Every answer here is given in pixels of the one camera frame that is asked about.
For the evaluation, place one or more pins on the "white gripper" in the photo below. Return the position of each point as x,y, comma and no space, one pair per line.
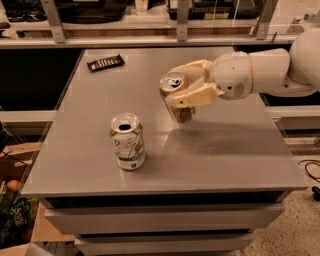
231,76

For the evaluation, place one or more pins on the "orange soda can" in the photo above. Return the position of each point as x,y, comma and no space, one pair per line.
174,84

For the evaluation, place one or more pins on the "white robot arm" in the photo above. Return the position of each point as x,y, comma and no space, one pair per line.
278,72

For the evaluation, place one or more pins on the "green and white soda can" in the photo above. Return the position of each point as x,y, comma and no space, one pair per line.
126,133

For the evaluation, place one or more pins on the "black snack bar wrapper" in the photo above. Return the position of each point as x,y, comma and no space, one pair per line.
106,63

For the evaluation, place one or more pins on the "grey drawer cabinet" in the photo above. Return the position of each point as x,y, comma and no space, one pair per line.
204,186

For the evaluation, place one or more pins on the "black case on shelf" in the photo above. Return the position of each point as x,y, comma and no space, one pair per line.
91,11

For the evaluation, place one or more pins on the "cardboard box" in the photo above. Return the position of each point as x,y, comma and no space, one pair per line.
15,164

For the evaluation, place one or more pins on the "green printed bag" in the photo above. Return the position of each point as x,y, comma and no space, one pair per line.
17,215

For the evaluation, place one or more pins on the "metal shelf rail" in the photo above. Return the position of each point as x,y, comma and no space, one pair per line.
27,24

